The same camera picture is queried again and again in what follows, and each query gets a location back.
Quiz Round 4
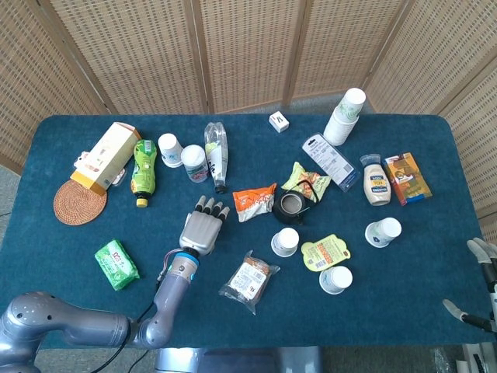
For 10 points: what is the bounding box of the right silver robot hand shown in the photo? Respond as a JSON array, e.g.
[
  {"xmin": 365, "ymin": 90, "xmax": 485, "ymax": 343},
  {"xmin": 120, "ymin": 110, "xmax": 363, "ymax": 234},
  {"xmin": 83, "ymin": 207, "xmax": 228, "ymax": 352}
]
[{"xmin": 442, "ymin": 237, "xmax": 497, "ymax": 333}]

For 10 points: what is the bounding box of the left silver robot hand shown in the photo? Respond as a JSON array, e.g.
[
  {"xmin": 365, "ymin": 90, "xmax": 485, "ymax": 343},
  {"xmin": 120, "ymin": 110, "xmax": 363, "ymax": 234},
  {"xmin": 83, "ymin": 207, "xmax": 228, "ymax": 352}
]
[{"xmin": 179, "ymin": 195, "xmax": 231, "ymax": 256}]

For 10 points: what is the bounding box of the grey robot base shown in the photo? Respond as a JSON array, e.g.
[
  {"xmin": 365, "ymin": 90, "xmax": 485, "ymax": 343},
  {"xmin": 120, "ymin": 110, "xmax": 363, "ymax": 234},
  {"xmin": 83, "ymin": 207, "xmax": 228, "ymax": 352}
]
[{"xmin": 154, "ymin": 345, "xmax": 324, "ymax": 373}]

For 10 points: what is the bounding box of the white paper cup blue print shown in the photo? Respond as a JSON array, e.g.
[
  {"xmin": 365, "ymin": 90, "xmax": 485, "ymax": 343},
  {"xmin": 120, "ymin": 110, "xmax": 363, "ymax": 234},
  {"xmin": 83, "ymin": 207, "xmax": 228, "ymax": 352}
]
[
  {"xmin": 157, "ymin": 133, "xmax": 184, "ymax": 169},
  {"xmin": 364, "ymin": 217, "xmax": 403, "ymax": 249},
  {"xmin": 318, "ymin": 265, "xmax": 354, "ymax": 295},
  {"xmin": 270, "ymin": 227, "xmax": 301, "ymax": 258}
]

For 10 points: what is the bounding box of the orange and white snack packet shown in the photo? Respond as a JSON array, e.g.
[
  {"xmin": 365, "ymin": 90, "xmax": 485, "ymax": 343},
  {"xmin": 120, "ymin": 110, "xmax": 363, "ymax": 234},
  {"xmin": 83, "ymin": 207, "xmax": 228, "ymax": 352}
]
[{"xmin": 232, "ymin": 183, "xmax": 278, "ymax": 223}]

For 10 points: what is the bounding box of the white wet wipe canister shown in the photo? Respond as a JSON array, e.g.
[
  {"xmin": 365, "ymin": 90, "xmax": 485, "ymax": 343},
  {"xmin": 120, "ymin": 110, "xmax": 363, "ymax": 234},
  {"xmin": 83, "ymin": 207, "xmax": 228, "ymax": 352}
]
[{"xmin": 180, "ymin": 144, "xmax": 210, "ymax": 184}]

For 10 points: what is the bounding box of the clear wrapped bread packet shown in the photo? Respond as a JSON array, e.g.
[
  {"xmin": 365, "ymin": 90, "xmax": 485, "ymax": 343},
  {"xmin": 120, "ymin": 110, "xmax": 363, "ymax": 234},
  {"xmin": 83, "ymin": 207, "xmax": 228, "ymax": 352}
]
[{"xmin": 218, "ymin": 249, "xmax": 281, "ymax": 315}]

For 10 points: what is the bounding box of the clear plastic water bottle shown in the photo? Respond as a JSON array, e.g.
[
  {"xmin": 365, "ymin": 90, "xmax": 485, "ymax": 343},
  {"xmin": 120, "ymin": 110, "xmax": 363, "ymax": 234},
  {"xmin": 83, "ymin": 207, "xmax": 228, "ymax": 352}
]
[{"xmin": 203, "ymin": 121, "xmax": 229, "ymax": 194}]

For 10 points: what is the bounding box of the green tea bottle yellow cap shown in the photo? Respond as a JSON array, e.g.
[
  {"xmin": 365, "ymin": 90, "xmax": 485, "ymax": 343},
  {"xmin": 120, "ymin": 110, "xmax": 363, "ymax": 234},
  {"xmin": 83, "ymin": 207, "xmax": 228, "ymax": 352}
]
[{"xmin": 130, "ymin": 139, "xmax": 158, "ymax": 208}]

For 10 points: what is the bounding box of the green tissue pack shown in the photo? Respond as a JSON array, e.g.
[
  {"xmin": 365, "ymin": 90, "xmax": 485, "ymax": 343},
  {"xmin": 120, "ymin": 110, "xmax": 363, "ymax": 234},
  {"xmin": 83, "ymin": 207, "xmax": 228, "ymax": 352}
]
[{"xmin": 94, "ymin": 239, "xmax": 141, "ymax": 292}]

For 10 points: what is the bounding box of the black cast iron teapot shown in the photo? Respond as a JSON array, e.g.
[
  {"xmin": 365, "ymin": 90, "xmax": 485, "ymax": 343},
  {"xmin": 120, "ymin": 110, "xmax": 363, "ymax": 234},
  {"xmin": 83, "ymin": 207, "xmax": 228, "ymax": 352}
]
[{"xmin": 272, "ymin": 180, "xmax": 320, "ymax": 227}]

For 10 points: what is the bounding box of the cream and orange carton box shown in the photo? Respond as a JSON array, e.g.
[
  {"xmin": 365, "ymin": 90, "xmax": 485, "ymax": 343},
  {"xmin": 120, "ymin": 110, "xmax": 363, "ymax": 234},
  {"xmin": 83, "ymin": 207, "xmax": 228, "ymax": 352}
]
[{"xmin": 69, "ymin": 121, "xmax": 142, "ymax": 197}]

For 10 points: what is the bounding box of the green snack packet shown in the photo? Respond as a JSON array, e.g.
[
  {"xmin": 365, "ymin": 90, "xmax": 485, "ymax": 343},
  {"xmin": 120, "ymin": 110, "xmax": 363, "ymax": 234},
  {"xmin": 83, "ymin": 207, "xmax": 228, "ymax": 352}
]
[{"xmin": 280, "ymin": 161, "xmax": 332, "ymax": 202}]

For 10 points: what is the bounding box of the round woven brown coaster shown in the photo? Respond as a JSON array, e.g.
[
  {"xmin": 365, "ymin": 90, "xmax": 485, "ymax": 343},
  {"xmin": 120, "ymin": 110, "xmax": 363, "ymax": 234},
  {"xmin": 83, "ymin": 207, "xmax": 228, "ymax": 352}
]
[{"xmin": 53, "ymin": 180, "xmax": 108, "ymax": 226}]

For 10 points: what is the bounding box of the yellow shaped pouch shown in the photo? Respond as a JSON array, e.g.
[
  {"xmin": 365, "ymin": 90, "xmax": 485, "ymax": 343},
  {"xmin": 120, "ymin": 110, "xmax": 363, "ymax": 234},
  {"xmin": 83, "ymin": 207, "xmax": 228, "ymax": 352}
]
[{"xmin": 301, "ymin": 233, "xmax": 352, "ymax": 273}]

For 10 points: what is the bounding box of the orange and yellow food box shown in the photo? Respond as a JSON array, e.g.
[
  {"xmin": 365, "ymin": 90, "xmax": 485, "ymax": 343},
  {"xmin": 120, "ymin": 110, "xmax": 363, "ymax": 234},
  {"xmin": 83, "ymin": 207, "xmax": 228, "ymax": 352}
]
[{"xmin": 383, "ymin": 152, "xmax": 433, "ymax": 207}]

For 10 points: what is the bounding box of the small white cardboard box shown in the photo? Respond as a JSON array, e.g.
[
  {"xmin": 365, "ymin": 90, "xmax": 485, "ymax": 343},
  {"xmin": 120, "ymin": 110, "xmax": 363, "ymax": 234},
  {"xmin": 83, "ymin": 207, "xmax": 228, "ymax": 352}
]
[{"xmin": 268, "ymin": 110, "xmax": 290, "ymax": 134}]

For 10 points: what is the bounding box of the blue table cloth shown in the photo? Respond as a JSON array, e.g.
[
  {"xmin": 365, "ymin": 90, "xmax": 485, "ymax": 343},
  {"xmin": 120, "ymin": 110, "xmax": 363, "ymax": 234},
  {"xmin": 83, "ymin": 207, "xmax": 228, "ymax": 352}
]
[{"xmin": 0, "ymin": 113, "xmax": 486, "ymax": 350}]

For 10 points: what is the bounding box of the clear blister pack blue card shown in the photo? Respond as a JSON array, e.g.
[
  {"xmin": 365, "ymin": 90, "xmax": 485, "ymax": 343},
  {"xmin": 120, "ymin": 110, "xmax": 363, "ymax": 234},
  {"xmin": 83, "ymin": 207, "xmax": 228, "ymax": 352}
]
[{"xmin": 301, "ymin": 132, "xmax": 360, "ymax": 193}]

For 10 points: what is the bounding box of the cream mayonnaise squeeze bottle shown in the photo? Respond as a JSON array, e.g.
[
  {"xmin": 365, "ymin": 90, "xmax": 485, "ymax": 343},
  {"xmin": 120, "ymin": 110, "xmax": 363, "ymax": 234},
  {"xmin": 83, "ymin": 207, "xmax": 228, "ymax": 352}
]
[{"xmin": 359, "ymin": 153, "xmax": 391, "ymax": 207}]

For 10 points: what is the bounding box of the stack of white paper cups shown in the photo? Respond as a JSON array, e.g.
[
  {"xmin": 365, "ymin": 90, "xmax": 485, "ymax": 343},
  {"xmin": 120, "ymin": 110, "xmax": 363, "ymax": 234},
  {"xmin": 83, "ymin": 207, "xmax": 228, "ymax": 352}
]
[{"xmin": 322, "ymin": 87, "xmax": 367, "ymax": 147}]

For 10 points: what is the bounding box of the woven bamboo folding screen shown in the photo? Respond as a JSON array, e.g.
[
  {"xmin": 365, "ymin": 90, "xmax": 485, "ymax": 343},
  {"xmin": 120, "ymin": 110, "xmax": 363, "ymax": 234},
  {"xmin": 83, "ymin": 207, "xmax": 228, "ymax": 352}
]
[{"xmin": 0, "ymin": 0, "xmax": 497, "ymax": 249}]

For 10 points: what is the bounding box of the black floor cable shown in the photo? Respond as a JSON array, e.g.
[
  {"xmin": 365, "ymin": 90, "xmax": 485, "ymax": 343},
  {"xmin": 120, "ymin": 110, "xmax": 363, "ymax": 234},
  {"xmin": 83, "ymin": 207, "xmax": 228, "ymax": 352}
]
[{"xmin": 131, "ymin": 348, "xmax": 151, "ymax": 373}]

